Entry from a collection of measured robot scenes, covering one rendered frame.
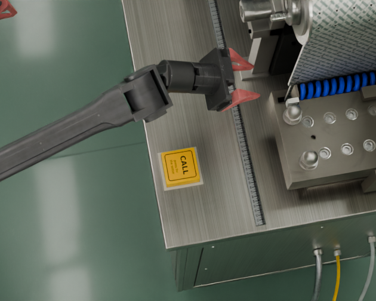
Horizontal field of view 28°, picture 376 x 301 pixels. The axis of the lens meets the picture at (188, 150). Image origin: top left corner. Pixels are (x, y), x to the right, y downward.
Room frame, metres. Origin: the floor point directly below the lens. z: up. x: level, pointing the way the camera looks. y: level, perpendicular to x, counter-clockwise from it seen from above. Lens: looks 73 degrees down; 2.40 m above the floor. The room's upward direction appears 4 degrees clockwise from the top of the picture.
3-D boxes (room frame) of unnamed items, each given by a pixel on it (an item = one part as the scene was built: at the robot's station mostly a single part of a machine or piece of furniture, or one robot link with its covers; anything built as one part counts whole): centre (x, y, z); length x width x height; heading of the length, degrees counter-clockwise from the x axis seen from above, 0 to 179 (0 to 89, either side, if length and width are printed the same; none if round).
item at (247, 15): (0.65, -0.09, 1.18); 0.04 x 0.02 x 0.04; 14
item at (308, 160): (0.42, -0.23, 1.05); 0.04 x 0.04 x 0.04
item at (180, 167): (0.42, 0.01, 0.91); 0.07 x 0.07 x 0.02; 14
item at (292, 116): (0.51, -0.20, 1.05); 0.04 x 0.04 x 0.04
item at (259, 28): (0.66, -0.12, 1.05); 0.06 x 0.05 x 0.31; 104
